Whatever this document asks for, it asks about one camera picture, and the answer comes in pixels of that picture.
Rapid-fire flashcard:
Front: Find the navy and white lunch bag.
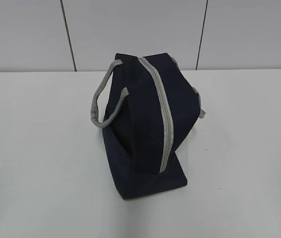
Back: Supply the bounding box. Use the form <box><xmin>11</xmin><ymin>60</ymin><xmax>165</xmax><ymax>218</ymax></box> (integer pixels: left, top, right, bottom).
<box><xmin>90</xmin><ymin>53</ymin><xmax>205</xmax><ymax>199</ymax></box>

